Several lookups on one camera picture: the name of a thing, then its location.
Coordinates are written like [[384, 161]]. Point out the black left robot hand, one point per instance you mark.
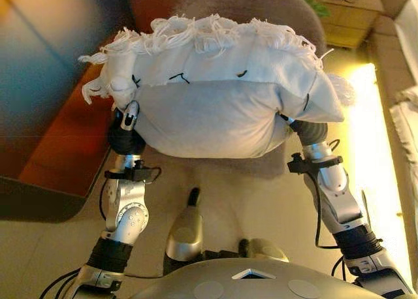
[[125, 140]]

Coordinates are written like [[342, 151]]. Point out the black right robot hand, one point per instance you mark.
[[310, 131]]

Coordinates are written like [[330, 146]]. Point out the white fringed cushion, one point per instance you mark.
[[212, 116]]

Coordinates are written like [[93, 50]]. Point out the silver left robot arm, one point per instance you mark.
[[129, 211]]

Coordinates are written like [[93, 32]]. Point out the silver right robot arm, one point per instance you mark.
[[343, 201]]

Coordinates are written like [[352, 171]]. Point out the white fringed blanket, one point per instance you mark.
[[406, 126]]

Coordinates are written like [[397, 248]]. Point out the silver left robot leg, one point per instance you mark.
[[184, 227]]

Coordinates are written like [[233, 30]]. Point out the silver robot leg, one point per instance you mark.
[[184, 227], [264, 248]]

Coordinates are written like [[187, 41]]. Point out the light wooden nightstand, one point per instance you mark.
[[349, 21]]

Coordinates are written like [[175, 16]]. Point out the silver right robot leg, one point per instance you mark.
[[264, 248]]

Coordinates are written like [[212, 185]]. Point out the green potted plant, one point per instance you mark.
[[315, 3]]

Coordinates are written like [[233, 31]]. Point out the white bedsheet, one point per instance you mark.
[[408, 25]]

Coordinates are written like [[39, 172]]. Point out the grey fabric armchair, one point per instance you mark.
[[235, 5]]

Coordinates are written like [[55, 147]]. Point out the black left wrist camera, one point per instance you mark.
[[142, 174]]

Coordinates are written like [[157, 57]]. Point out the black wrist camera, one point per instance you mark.
[[300, 166], [142, 174]]

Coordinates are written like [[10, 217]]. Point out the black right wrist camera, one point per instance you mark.
[[300, 166]]

